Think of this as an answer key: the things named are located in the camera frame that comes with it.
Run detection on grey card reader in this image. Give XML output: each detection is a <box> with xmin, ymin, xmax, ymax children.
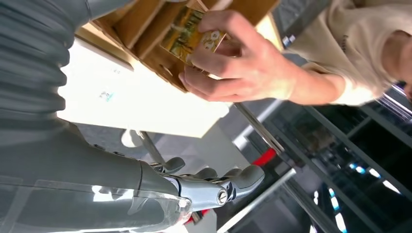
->
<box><xmin>59</xmin><ymin>38</ymin><xmax>194</xmax><ymax>129</ymax></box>

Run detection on person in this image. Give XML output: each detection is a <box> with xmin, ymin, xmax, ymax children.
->
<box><xmin>178</xmin><ymin>0</ymin><xmax>412</xmax><ymax>107</ymax></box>

